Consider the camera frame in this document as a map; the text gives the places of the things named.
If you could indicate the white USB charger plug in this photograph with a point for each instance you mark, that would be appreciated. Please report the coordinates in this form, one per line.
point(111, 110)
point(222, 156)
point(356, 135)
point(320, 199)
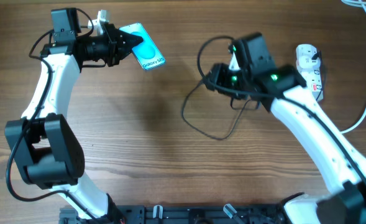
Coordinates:
point(306, 63)

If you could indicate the white power strip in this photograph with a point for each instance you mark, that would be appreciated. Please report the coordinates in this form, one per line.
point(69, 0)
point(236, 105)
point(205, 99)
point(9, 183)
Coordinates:
point(313, 77)

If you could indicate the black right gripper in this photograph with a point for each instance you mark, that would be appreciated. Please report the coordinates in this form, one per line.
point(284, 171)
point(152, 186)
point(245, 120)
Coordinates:
point(219, 74)

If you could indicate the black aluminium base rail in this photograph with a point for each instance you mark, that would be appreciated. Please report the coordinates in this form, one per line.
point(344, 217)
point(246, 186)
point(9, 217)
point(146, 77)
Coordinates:
point(251, 214)

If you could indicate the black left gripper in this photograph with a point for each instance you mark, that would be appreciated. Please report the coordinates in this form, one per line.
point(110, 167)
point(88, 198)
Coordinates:
point(115, 38)

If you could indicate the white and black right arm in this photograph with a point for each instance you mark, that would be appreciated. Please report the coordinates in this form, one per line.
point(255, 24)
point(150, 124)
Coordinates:
point(252, 73)

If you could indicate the teal screen Galaxy smartphone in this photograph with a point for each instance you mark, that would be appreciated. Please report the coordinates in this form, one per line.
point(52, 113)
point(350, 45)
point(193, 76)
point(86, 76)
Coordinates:
point(146, 53)

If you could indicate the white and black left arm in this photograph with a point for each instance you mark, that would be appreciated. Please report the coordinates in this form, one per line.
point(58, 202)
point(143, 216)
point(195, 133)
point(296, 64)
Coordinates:
point(43, 147)

